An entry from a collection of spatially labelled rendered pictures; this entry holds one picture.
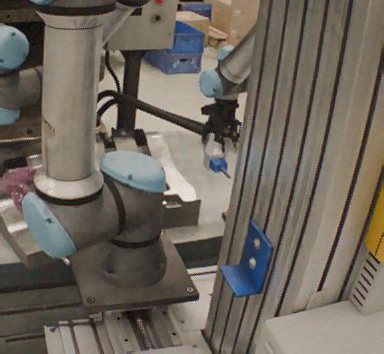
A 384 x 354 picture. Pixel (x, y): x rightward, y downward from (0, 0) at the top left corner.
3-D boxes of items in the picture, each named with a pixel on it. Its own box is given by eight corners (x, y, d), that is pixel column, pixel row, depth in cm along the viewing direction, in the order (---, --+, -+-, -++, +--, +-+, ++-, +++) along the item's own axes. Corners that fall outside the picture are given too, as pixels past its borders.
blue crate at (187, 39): (204, 53, 535) (207, 33, 525) (168, 55, 516) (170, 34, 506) (177, 39, 581) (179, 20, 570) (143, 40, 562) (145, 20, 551)
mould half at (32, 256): (107, 244, 148) (108, 211, 143) (28, 270, 132) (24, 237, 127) (32, 167, 180) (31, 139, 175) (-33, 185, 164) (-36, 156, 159)
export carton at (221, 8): (260, 38, 661) (264, 9, 643) (229, 36, 644) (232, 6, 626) (237, 25, 712) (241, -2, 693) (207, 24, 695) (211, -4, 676)
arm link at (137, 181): (176, 228, 100) (183, 163, 93) (119, 253, 91) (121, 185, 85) (133, 199, 107) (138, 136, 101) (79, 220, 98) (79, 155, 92)
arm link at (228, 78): (322, -7, 102) (208, 111, 139) (350, -5, 109) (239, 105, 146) (293, -46, 105) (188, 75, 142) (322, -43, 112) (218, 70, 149)
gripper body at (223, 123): (217, 142, 160) (222, 103, 154) (204, 130, 167) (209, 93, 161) (240, 140, 163) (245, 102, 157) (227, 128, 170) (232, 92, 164)
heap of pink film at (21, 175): (76, 209, 151) (76, 186, 147) (23, 225, 140) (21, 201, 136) (37, 170, 167) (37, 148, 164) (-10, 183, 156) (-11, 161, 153)
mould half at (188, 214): (198, 224, 162) (203, 185, 156) (114, 235, 152) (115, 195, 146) (143, 149, 202) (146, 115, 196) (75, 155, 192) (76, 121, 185)
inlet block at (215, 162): (235, 184, 165) (238, 168, 163) (220, 186, 163) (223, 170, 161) (216, 163, 176) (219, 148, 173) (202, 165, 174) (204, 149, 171)
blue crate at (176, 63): (203, 72, 544) (206, 53, 534) (165, 75, 525) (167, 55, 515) (176, 55, 591) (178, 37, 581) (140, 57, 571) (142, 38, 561)
